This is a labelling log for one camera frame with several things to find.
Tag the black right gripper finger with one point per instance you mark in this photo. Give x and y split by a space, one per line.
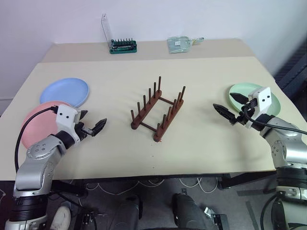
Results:
225 112
239 97

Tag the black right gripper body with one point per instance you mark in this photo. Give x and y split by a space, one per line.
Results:
249 107

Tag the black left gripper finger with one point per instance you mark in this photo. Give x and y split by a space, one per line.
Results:
99 125
84 114

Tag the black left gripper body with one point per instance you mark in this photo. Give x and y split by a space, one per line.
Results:
80 133

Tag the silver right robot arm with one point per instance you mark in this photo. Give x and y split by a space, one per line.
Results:
287 148

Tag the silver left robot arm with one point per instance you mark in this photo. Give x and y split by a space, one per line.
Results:
36 165

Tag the brown wooden dish rack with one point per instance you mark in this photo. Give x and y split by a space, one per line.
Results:
156 99

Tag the green plastic plate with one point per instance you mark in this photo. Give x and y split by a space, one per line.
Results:
245 87

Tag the blue plastic plate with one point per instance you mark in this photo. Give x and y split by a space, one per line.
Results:
63 92

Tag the red plastic plate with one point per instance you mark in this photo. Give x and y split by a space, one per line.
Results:
38 127

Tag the green screwdriver bit set case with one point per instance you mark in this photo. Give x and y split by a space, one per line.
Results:
123 46

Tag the clear plastic bag of parts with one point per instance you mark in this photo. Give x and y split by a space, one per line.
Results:
178 44

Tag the white shoe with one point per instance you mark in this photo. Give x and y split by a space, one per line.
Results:
61 216

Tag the dark rounded shape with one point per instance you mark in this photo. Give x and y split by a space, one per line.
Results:
188 213

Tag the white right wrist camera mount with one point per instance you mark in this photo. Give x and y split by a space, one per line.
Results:
263 98

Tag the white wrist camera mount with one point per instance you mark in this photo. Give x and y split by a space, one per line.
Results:
263 98
66 117

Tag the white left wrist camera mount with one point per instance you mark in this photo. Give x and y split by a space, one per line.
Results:
66 117

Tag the black metal table frame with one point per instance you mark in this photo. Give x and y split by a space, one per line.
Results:
239 182

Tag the black caster bracket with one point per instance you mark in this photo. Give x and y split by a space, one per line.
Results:
217 219

